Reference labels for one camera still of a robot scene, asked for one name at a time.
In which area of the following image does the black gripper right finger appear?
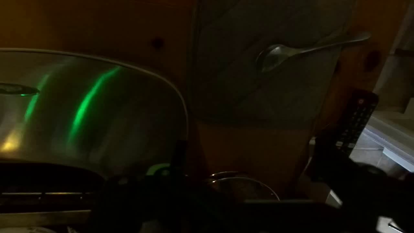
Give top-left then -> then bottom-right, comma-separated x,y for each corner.
309,135 -> 353,185

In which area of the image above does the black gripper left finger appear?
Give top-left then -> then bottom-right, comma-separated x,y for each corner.
170,140 -> 191,183

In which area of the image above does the silver metal toaster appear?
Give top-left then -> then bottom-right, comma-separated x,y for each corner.
0,47 -> 190,231

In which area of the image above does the black remote control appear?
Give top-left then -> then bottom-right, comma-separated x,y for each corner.
333,90 -> 380,156

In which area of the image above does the round glass lid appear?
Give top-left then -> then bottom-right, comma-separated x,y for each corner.
208,170 -> 281,202

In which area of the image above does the grey placemat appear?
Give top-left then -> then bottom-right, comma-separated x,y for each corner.
188,0 -> 359,128

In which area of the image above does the metal spoon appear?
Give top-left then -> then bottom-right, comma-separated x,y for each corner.
256,34 -> 372,74

